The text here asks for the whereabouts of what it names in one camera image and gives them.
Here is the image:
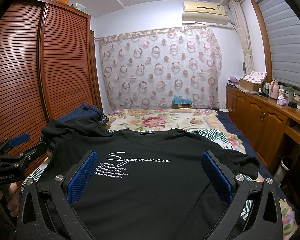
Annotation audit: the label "black Superman t-shirt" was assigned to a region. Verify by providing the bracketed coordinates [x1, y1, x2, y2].
[38, 117, 261, 240]

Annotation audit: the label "person's left hand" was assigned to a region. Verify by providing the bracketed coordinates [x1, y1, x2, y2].
[0, 183, 20, 217]

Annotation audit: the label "small white trash bin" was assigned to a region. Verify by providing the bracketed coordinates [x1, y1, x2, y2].
[274, 156, 292, 184]

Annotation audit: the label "navy blue folded garment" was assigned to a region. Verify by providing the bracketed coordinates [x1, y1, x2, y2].
[58, 102, 103, 123]

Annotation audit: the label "dark patterned paisley cloth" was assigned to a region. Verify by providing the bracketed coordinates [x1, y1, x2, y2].
[100, 115, 109, 125]

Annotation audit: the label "wooden sideboard cabinet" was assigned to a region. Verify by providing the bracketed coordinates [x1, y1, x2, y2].
[226, 86, 300, 174]

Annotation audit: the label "floral leaf bed sheet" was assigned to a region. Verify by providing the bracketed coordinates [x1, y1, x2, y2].
[21, 108, 299, 240]

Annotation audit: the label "pink thermos jug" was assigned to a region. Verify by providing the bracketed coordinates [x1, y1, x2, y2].
[270, 79, 279, 100]

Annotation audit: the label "cardboard box with floral cloth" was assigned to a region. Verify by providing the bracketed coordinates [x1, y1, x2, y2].
[239, 71, 267, 92]

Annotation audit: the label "box with blue items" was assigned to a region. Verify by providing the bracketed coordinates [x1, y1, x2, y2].
[172, 95, 192, 109]

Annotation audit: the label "pink circle patterned curtain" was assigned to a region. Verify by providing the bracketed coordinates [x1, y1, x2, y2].
[97, 25, 222, 110]

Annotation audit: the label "grey window roller blind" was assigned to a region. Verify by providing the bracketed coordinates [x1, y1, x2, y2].
[255, 0, 300, 88]

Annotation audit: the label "beige tied side curtain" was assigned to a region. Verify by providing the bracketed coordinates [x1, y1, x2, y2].
[228, 0, 255, 75]

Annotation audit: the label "beige wall air conditioner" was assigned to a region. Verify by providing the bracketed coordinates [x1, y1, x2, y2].
[181, 1, 230, 25]

